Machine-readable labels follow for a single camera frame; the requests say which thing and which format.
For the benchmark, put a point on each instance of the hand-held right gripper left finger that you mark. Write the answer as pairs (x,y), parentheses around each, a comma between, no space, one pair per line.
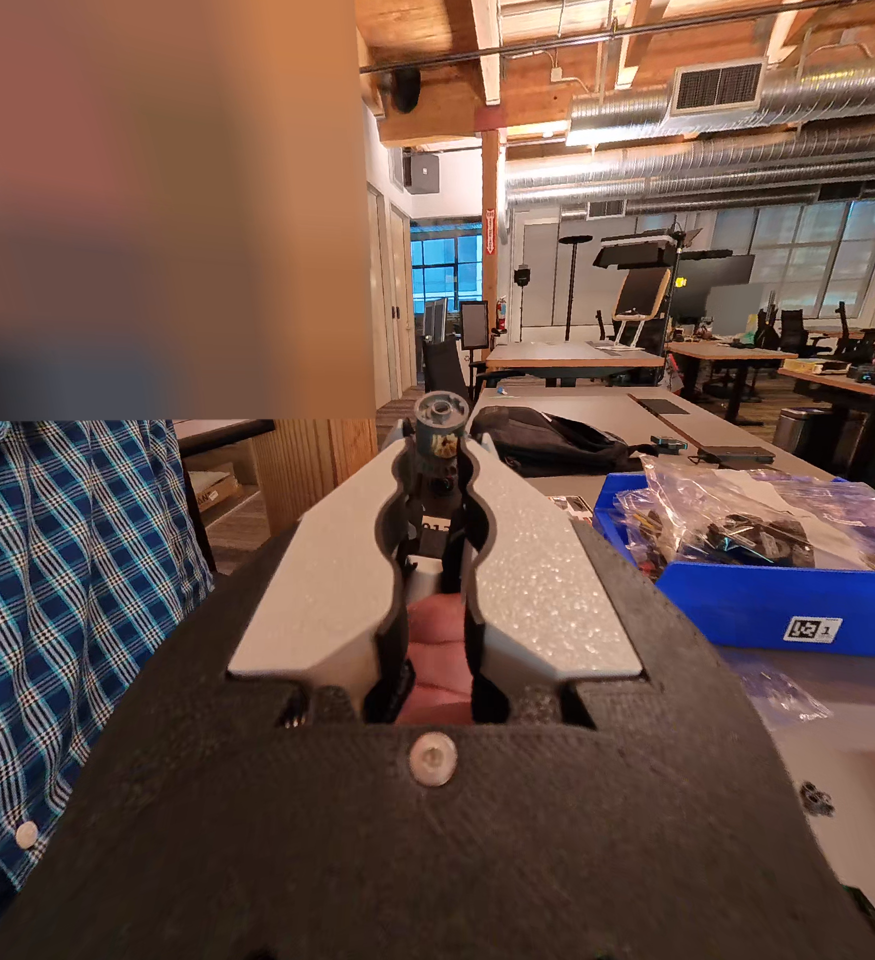
(317,592)

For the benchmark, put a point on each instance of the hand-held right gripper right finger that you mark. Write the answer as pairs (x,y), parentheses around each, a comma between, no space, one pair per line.
(550,592)

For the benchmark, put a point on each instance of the grey lego gear assembly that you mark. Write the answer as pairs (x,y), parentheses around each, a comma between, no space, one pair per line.
(441,420)

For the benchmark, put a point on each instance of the lego instruction booklet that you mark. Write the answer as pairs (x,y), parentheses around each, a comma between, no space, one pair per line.
(857,825)

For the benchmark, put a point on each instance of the person's left hand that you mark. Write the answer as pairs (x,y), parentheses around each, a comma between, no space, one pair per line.
(437,645)

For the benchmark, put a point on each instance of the sticker sheet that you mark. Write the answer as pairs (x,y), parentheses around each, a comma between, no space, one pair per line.
(576,506)

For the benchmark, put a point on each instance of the wooden slat panel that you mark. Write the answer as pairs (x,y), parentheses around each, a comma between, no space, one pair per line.
(310,472)

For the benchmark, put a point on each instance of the black backpack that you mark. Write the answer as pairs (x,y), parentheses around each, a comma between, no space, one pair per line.
(550,442)

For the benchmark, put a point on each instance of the blue plastic bin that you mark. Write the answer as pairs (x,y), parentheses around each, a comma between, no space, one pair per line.
(730,607)

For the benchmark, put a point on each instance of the black office chair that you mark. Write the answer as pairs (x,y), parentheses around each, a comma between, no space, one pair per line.
(445,371)

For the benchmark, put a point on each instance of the pile of clear parts bags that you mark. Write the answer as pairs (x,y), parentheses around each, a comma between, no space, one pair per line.
(745,510)

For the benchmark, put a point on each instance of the dark flat electronic device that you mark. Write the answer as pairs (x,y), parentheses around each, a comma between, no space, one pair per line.
(737,454)

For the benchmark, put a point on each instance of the wooden top desk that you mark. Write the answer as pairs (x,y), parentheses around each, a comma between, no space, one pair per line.
(557,352)

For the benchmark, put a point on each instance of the empty clear plastic bag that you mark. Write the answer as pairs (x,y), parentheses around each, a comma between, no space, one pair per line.
(775,690)

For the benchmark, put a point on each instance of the person's plaid shirt torso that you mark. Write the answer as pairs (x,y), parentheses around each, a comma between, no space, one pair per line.
(70,600)

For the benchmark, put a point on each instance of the red fire extinguisher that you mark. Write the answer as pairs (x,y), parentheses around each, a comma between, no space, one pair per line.
(501,315)

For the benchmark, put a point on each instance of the grey trash can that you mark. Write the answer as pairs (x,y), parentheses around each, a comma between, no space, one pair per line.
(801,431)

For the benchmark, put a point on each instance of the black floor lamp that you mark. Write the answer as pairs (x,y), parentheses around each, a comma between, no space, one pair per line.
(574,285)

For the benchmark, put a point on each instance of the tilted panel on stand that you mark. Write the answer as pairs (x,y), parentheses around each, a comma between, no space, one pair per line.
(640,259)

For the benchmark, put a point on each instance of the large dark monitor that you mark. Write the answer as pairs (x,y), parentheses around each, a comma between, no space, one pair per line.
(715,289)

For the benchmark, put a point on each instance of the white air vent grille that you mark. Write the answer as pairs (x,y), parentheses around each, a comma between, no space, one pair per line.
(719,86)

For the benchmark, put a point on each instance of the small action camera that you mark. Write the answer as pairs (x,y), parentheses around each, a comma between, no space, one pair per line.
(670,446)

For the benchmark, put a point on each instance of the silver ventilation duct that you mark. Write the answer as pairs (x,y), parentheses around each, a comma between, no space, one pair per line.
(707,161)

